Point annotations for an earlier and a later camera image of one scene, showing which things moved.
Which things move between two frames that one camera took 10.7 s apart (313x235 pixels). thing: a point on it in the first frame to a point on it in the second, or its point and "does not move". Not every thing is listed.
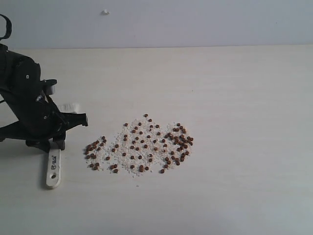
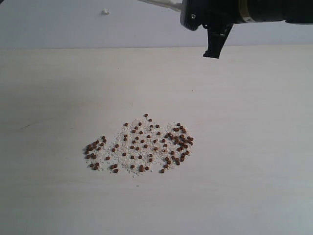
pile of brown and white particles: [140, 146] does not move
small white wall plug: [104, 12] does not move
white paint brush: [53, 178] to [176, 5]
